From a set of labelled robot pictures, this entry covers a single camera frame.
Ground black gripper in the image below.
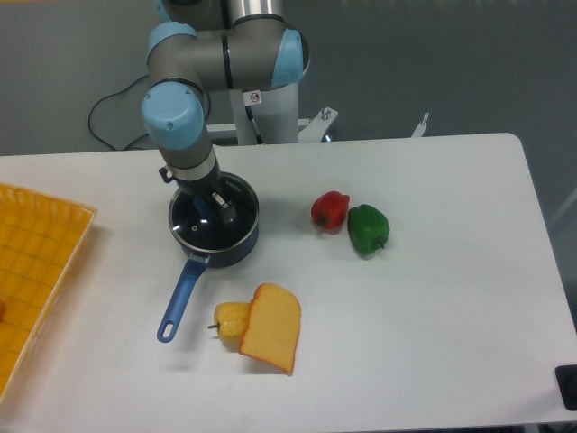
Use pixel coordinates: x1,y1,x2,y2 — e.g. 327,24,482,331
159,166,237,225

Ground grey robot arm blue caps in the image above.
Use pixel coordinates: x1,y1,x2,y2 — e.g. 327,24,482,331
142,1,309,200

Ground yellow toy bell pepper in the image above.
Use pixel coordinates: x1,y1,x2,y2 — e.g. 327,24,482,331
207,302,251,345

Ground red toy bell pepper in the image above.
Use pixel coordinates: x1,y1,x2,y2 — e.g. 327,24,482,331
310,190,350,230

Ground toy bread slice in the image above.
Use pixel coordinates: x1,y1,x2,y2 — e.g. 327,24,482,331
238,283,302,375

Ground green toy bell pepper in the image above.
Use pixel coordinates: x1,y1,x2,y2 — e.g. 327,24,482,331
347,204,390,256

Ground yellow woven basket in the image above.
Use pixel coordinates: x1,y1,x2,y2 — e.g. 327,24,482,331
1,183,97,396

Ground black device at table corner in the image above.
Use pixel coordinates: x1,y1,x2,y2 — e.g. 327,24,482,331
554,364,577,411

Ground dark blue saucepan blue handle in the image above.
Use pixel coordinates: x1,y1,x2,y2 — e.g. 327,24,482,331
156,172,261,344

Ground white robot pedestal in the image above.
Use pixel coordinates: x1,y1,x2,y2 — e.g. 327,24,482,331
229,84,298,145

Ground white metal base frame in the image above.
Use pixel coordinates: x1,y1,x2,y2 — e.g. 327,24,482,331
205,106,430,146

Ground black floor cable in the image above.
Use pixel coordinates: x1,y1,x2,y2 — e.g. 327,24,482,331
87,74,212,152

